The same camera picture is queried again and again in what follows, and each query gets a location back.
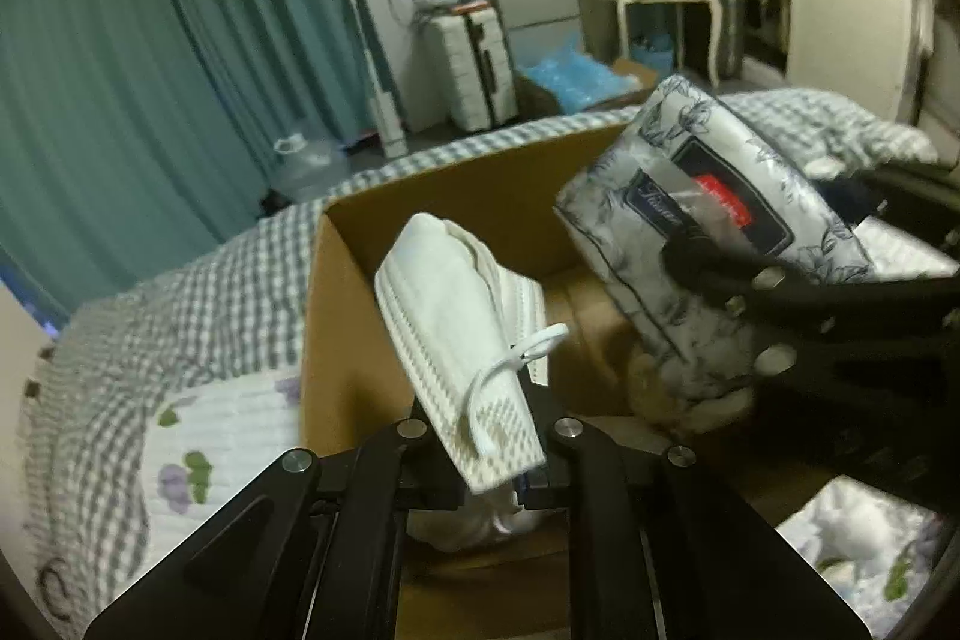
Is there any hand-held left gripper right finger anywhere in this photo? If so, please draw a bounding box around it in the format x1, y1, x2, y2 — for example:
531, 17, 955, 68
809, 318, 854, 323
516, 380, 895, 640

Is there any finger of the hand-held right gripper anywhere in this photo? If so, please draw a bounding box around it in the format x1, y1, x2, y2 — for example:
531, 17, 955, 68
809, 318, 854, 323
814, 158, 960, 221
658, 239, 960, 387

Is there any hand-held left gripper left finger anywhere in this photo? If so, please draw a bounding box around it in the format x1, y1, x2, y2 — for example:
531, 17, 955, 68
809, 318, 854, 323
84, 418, 472, 640

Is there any floral print tissue pack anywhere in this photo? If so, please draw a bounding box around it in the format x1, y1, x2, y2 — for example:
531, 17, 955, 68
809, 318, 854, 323
553, 74, 877, 402

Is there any brown cardboard box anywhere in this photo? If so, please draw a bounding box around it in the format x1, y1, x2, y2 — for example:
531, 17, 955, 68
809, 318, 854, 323
298, 107, 841, 640

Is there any white face mask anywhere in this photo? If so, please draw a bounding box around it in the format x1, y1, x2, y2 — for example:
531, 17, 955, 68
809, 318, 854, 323
373, 212, 571, 489

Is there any tan soft item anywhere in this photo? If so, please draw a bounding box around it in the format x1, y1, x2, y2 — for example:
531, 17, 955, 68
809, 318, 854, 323
626, 340, 755, 435

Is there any white cloth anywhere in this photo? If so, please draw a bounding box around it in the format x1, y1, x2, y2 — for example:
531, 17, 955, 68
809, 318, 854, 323
406, 488, 544, 552

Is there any white floral quilt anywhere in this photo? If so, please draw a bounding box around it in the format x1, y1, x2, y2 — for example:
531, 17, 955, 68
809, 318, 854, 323
141, 215, 960, 620

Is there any open cardboard carton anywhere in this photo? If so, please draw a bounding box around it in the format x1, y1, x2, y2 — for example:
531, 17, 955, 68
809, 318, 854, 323
516, 58, 670, 118

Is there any grey checked bed blanket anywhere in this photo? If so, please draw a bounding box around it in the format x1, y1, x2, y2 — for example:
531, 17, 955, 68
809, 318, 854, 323
15, 85, 940, 615

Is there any clear water jug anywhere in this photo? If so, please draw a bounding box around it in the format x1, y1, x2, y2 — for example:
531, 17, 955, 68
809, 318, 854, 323
268, 133, 351, 203

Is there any grey cabinet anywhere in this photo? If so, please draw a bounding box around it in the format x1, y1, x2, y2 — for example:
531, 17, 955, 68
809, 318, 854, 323
478, 0, 583, 73

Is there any white ribbed suitcase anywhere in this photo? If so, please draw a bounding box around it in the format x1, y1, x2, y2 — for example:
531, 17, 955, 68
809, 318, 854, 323
415, 2, 521, 133

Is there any white tower appliance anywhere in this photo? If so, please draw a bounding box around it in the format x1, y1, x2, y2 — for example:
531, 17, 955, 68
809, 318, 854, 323
370, 82, 410, 158

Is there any teal window curtain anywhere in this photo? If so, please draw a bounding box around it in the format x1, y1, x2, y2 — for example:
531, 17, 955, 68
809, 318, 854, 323
0, 0, 380, 315

